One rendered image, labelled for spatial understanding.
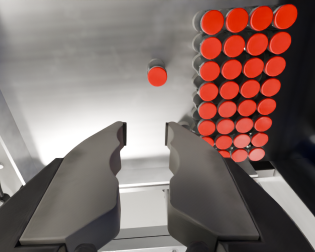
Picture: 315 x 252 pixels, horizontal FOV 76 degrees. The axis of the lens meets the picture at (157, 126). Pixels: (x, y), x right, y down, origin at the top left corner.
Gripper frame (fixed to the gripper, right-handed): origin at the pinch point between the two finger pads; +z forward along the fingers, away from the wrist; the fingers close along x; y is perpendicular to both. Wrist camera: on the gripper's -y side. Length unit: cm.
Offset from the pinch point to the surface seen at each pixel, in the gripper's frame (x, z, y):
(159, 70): 1.3, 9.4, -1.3
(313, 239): 20.1, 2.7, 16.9
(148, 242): 1, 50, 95
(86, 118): -8.4, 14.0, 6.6
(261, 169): 17.6, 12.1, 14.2
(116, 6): -3.4, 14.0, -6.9
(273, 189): 20.2, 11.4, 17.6
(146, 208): -1, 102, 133
